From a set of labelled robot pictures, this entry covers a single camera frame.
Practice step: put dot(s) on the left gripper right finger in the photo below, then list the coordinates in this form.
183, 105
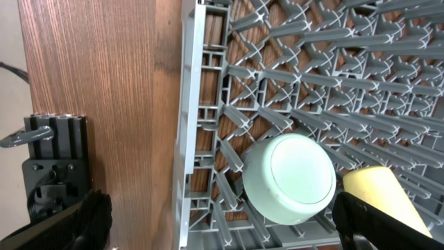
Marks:
362, 226

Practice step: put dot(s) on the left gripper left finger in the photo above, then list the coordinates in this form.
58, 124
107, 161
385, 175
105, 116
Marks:
84, 226

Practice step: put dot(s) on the yellow plastic cup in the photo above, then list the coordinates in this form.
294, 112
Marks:
379, 187

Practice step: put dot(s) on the mint green bowl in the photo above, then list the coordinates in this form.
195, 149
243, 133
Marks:
289, 178

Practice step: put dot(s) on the grey dishwasher rack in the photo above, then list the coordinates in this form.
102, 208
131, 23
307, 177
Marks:
364, 79

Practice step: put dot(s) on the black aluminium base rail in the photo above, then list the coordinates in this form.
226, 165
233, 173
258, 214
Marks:
56, 174

